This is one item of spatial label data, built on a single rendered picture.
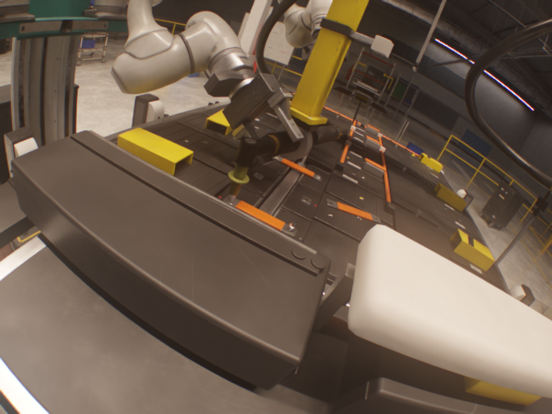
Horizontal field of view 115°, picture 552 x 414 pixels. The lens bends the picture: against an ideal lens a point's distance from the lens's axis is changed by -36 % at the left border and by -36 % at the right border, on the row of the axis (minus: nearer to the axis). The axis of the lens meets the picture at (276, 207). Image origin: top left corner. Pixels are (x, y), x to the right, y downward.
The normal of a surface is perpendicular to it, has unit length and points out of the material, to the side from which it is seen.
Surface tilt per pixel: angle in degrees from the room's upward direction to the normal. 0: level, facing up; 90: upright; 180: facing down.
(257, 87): 90
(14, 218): 0
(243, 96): 90
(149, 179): 0
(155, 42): 61
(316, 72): 90
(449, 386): 0
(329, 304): 90
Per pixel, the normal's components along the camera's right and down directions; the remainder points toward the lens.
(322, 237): 0.33, -0.78
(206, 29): 0.18, -0.13
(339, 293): -0.32, 0.44
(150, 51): 0.42, 0.22
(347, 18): -0.55, 0.30
